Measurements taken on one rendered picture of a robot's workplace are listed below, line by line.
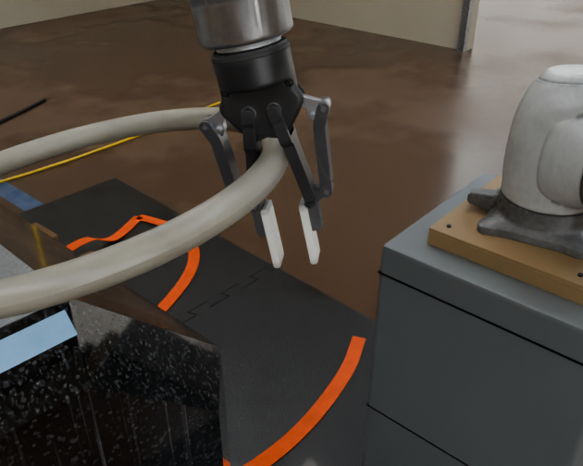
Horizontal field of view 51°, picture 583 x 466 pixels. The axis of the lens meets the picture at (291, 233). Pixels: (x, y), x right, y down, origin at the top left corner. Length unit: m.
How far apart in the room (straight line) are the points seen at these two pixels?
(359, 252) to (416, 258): 1.48
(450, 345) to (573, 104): 0.44
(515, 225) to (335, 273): 1.40
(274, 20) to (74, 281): 0.28
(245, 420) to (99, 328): 0.98
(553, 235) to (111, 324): 0.71
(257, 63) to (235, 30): 0.03
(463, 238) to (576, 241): 0.18
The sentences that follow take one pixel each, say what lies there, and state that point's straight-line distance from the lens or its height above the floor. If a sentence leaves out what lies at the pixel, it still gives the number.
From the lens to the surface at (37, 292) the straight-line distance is 0.50.
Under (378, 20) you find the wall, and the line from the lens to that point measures 6.00.
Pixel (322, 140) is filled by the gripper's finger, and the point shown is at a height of 1.15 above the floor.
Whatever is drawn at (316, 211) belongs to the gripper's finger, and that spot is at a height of 1.07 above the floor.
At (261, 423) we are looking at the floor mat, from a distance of 1.83.
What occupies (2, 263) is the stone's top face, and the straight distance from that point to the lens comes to 1.01.
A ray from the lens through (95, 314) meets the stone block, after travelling 0.93.
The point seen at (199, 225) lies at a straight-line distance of 0.51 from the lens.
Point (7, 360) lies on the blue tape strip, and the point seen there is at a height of 0.84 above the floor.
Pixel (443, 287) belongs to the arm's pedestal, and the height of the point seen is 0.77.
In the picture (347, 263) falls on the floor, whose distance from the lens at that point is 2.48.
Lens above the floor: 1.39
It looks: 31 degrees down
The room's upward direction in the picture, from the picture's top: straight up
